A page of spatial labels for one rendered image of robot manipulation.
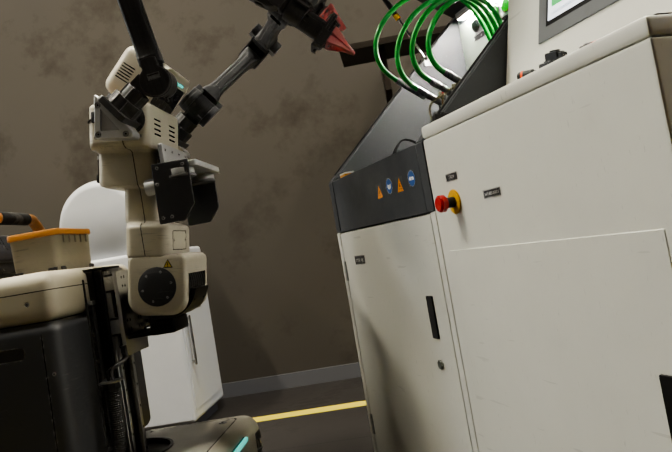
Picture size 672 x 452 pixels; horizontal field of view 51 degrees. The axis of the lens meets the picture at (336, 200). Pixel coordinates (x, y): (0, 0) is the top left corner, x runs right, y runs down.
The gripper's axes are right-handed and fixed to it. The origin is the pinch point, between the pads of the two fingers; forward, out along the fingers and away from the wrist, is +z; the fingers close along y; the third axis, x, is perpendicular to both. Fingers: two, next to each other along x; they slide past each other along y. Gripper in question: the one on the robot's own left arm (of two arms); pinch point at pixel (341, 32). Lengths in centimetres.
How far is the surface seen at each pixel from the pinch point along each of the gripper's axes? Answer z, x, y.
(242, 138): -69, -26, 215
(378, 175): 32.1, 28.9, 0.0
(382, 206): 38, 34, 3
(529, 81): 51, 27, -69
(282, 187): -33, -17, 219
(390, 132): 22.9, 0.2, 36.0
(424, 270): 55, 46, -11
